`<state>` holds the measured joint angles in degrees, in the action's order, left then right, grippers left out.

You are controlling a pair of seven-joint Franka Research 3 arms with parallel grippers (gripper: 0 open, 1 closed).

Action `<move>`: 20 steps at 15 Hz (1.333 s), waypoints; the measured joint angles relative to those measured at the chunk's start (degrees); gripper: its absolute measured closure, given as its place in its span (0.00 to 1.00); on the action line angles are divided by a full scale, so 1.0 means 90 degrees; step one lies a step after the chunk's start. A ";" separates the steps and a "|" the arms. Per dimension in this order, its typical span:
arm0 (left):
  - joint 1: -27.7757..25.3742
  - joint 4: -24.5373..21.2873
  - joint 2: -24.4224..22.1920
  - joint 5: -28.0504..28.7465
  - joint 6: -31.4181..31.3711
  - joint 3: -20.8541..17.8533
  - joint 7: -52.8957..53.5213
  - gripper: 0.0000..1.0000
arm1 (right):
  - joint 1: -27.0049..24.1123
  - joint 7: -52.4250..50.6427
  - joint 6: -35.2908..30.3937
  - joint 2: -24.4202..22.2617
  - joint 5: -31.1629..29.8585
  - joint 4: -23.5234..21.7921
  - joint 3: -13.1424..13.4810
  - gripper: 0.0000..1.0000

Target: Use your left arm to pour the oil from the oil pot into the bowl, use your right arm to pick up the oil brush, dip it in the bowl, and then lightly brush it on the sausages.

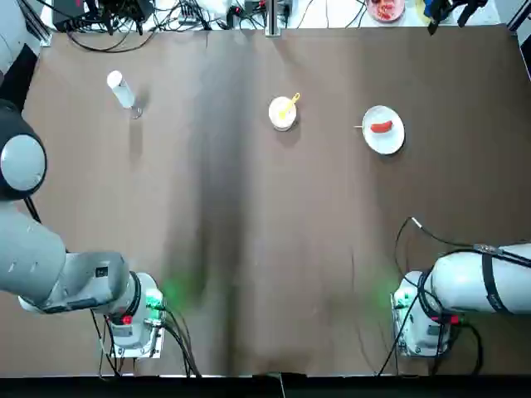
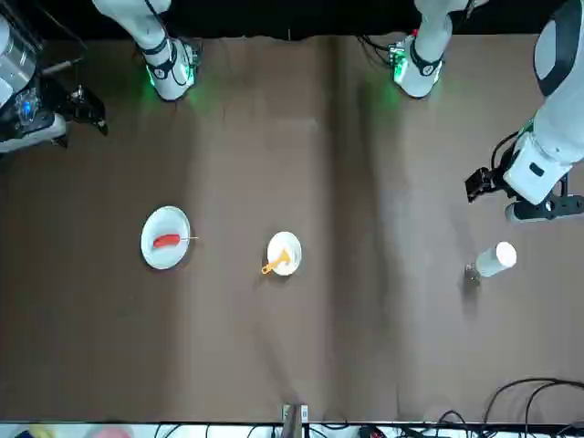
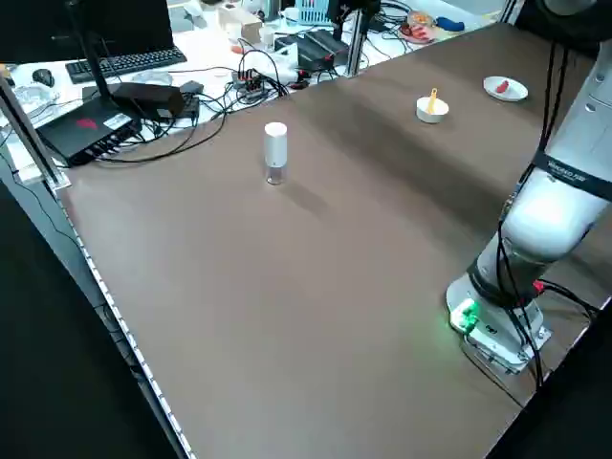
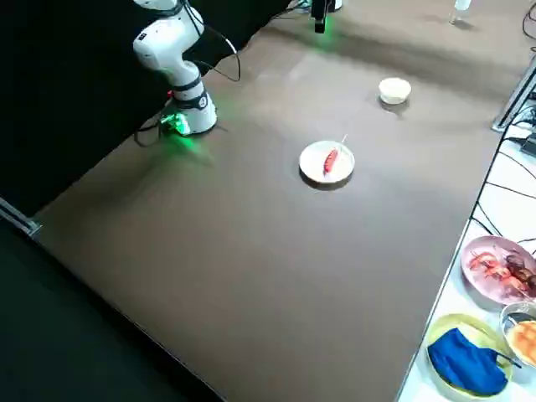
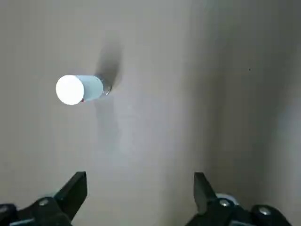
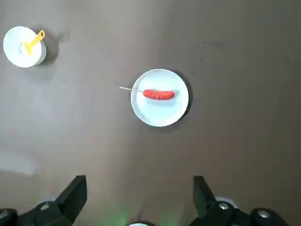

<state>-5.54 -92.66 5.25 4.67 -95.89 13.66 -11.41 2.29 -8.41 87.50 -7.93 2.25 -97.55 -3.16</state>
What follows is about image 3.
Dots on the yellow oil brush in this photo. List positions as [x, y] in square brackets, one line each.
[432, 100]

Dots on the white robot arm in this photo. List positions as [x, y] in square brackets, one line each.
[545, 220]

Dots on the white bowl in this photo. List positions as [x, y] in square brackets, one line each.
[425, 115]

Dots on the clear bowl orange food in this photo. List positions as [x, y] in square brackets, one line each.
[423, 18]

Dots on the grey hub with red plugs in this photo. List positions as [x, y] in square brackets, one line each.
[248, 83]

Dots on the small black adapter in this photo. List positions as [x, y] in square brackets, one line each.
[191, 87]

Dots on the black power supply unit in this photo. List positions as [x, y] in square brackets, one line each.
[320, 45]

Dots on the white cup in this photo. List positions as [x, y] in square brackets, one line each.
[268, 37]

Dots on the black power brick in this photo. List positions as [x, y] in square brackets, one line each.
[153, 98]

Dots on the blue plastic basket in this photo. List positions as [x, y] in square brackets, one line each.
[313, 14]

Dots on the clear plastic dish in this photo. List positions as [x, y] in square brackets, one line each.
[150, 79]

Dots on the cardboard box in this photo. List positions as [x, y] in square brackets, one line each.
[239, 21]

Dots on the pink plate of food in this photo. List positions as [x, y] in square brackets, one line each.
[416, 34]

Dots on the black keyboard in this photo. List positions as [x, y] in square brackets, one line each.
[138, 58]

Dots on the red sausage on stick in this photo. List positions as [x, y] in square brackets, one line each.
[502, 87]

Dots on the white plate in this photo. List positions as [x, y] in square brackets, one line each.
[517, 93]

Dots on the blue and yellow toy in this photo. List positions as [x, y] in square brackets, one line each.
[449, 23]

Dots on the black flat box red logo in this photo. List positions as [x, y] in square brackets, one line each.
[72, 138]

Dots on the black computer monitor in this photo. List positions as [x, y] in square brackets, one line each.
[134, 24]

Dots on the black stand pole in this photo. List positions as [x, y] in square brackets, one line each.
[93, 57]

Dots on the clear plastic container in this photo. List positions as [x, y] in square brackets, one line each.
[36, 98]

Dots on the black computer mouse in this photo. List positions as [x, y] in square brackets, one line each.
[43, 76]

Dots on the aluminium frame post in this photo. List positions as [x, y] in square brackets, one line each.
[356, 52]
[31, 136]
[509, 9]

